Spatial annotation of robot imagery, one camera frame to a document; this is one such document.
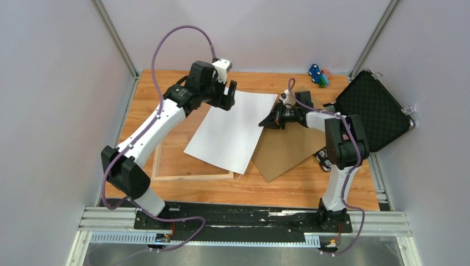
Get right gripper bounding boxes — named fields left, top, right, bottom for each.
left=258, top=101, right=300, bottom=130

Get wooden backing board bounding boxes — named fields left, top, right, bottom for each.
left=252, top=95, right=325, bottom=182

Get large printed photo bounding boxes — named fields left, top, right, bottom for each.
left=184, top=91, right=278, bottom=174

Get light wooden picture frame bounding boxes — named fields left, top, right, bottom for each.
left=151, top=139, right=234, bottom=182

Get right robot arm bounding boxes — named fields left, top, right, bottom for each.
left=258, top=90, right=370, bottom=232

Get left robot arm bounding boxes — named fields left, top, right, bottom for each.
left=101, top=58, right=237, bottom=229

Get poker chip tray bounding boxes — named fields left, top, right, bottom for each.
left=314, top=147, right=331, bottom=172

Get colourful toy blocks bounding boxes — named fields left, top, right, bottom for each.
left=308, top=64, right=331, bottom=88

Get black foam-lined case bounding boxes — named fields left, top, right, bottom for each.
left=333, top=69, right=415, bottom=153

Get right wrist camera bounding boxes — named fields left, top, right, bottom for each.
left=279, top=89, right=295, bottom=109

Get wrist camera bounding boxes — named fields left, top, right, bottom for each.
left=212, top=58, right=232, bottom=84
left=279, top=89, right=295, bottom=109

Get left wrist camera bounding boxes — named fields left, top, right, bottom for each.
left=212, top=58, right=232, bottom=84

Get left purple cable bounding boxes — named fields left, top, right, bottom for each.
left=101, top=25, right=217, bottom=254

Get purple cable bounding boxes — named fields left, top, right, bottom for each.
left=287, top=78, right=366, bottom=257
left=101, top=25, right=217, bottom=254

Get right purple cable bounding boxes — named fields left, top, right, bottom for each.
left=287, top=78, right=366, bottom=257

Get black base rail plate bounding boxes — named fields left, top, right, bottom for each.
left=134, top=201, right=353, bottom=243

